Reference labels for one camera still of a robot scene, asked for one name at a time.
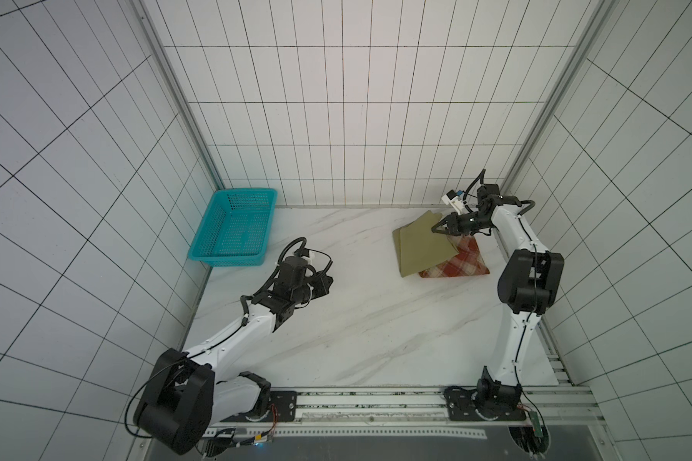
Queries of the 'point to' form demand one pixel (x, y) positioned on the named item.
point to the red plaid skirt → (469, 261)
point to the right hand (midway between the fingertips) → (441, 225)
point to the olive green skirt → (419, 247)
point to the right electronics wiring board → (534, 439)
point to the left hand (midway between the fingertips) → (330, 283)
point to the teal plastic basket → (235, 228)
